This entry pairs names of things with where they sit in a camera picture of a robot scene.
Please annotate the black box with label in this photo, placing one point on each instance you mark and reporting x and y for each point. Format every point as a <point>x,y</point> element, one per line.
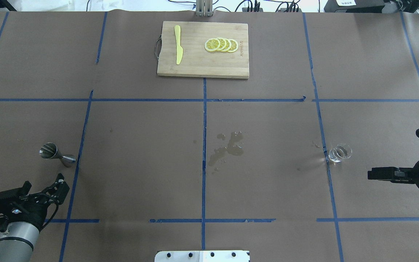
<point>354,6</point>

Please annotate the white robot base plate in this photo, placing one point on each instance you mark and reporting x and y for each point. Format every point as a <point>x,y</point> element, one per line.
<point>203,256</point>

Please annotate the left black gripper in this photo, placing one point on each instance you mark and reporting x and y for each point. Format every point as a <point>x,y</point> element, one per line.
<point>32,213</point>

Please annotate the aluminium frame post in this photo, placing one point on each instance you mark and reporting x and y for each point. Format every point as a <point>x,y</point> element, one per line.
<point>204,8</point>

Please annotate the front lemon slice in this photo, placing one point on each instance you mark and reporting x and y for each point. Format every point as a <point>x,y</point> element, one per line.
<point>212,45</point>

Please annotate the clear glass cup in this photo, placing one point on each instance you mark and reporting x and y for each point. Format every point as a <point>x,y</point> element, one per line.
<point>340,152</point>

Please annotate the steel double jigger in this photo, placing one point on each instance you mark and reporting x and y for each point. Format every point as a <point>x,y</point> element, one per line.
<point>50,151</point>

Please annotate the rear lemon slice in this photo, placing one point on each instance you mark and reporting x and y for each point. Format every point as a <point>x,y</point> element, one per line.
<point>234,46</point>

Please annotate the lemon slice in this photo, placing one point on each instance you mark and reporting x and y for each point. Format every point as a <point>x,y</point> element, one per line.
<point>212,45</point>
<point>222,44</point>
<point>234,46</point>
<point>227,46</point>

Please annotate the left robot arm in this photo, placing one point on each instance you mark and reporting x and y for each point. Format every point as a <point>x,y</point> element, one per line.
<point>18,243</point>

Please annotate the yellow plastic knife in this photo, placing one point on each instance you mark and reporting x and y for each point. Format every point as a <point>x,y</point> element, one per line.
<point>179,48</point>

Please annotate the bamboo cutting board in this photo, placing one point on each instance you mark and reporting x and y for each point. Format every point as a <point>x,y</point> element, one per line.
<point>196,61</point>

